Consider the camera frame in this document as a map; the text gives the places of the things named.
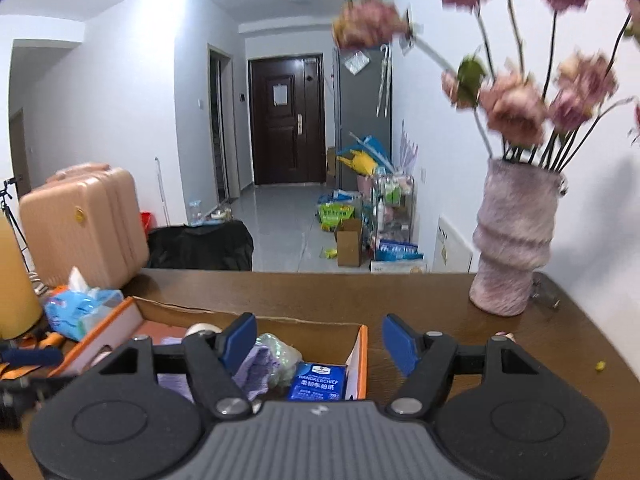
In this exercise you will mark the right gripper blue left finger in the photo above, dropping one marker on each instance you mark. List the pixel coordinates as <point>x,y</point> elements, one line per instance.
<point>236,341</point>

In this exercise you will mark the pink ceramic vase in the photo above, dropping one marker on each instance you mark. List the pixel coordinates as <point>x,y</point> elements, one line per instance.
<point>515,227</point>

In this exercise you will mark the pink ribbed suitcase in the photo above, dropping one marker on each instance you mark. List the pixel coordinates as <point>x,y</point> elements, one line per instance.
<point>85,217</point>

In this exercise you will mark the red cardboard box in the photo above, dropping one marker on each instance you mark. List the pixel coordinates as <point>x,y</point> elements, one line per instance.
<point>322,343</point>

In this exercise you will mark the black bag on floor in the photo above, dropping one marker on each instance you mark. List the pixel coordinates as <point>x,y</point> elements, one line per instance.
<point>226,246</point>

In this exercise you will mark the lavender cloth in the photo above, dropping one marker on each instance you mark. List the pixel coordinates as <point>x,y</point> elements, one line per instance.
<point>254,373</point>

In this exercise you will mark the dark brown door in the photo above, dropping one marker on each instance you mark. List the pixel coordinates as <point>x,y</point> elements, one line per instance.
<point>287,123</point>

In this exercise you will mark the metal trolley rack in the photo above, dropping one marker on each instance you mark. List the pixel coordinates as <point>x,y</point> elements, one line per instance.
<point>392,201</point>

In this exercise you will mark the purple fluffy headband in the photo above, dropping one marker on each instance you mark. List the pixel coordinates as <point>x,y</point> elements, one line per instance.
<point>177,383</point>

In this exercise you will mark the red yellow sponge block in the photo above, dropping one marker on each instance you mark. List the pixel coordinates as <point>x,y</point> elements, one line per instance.
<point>159,332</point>

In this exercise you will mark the yellow toy on pile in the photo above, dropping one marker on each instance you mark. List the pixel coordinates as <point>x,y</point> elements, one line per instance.
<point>360,162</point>

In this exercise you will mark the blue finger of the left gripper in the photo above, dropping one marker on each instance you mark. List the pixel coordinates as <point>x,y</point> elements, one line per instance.
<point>17,357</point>

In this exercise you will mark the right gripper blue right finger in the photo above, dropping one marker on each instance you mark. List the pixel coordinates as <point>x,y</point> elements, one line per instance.
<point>404,344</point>

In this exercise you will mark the small cardboard box on floor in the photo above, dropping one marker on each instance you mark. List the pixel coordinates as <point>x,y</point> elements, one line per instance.
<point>348,237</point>

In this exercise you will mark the grey refrigerator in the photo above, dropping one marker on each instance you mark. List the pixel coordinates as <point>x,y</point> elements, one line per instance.
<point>362,107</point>

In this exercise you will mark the blue handkerchief tissue pack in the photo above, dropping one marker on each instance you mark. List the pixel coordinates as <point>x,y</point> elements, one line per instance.
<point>318,382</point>

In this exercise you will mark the white mesh bath ball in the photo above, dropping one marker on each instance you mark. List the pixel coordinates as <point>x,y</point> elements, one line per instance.
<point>282,362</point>

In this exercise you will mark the yellow thermos jug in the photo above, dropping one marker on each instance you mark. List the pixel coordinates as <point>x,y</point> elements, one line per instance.
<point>19,306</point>

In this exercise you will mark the white round sponge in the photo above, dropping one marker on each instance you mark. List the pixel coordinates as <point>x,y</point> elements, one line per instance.
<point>202,328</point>

